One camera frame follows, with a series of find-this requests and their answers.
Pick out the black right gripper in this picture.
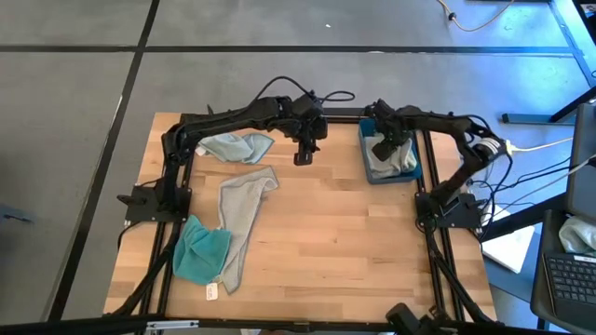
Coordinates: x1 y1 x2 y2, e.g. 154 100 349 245
369 99 414 163

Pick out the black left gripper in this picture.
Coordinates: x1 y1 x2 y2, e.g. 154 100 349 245
290 94 331 168

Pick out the grey waffle microfiber towel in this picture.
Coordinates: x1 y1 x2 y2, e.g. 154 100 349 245
363 134 419 181
216 166 280 295

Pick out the pale blue microfiber towel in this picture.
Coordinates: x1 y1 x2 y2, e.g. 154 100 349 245
195 132 276 165

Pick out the teal microfiber towel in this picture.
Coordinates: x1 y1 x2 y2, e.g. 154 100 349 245
171 214 233 287

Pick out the blue plastic bin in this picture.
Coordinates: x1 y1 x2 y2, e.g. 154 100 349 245
357 116 424 186

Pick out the blue metal floor bar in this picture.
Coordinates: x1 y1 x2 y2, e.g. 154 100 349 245
501 113 578 126

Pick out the grey monitor back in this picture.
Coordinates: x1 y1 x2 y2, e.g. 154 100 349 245
564 102 596 220

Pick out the pale green cloth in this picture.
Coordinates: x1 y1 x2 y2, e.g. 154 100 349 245
558 216 596 256

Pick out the black laptop keyboard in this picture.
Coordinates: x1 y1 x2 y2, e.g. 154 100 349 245
542 252 596 322

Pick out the grey chair leg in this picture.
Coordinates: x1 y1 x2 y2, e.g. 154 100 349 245
0 204 34 224

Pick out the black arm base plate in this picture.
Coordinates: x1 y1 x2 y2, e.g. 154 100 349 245
415 191 485 229
118 183 192 223

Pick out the yellow floor cable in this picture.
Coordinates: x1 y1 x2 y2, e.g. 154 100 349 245
436 0 516 34

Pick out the white power cable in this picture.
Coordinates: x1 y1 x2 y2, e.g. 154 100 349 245
505 137 575 154

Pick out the black aluminium table frame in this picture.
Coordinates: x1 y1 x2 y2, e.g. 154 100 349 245
0 104 574 335

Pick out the silver aluminium bracket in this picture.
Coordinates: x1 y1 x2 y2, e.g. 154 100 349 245
146 319 199 331

